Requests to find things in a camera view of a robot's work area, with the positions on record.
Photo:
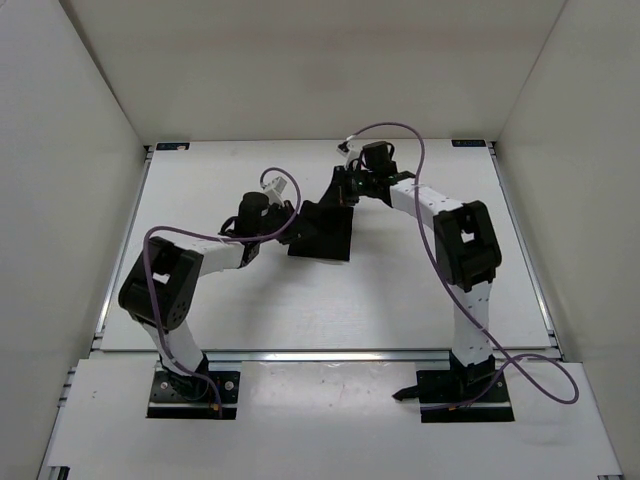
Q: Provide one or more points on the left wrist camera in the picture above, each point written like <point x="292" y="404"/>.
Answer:
<point x="264" y="212"/>

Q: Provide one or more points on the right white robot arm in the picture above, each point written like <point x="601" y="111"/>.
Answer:
<point x="467" y="254"/>

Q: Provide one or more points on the blue label sticker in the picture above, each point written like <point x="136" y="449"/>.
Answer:
<point x="172" y="146"/>
<point x="468" y="143"/>

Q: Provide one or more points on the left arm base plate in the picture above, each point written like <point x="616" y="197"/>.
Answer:
<point x="174" y="397"/>

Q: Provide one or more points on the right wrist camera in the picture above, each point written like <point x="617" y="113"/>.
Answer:
<point x="376" y="157"/>

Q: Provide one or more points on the left blue label sticker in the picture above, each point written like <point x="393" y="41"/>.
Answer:
<point x="172" y="146"/>

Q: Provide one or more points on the right blue label sticker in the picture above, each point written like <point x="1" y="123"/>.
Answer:
<point x="468" y="143"/>

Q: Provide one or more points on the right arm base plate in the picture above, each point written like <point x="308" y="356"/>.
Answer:
<point x="443" y="401"/>

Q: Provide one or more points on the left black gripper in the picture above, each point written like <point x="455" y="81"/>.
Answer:
<point x="297" y="231"/>

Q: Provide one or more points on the black skirt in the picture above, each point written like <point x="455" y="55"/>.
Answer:
<point x="326" y="232"/>

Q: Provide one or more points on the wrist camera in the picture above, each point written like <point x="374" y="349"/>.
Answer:
<point x="376" y="157"/>
<point x="264" y="212"/>

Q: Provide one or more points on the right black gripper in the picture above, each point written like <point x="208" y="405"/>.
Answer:
<point x="338" y="193"/>

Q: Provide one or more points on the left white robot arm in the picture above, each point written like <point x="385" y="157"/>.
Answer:
<point x="160" y="287"/>

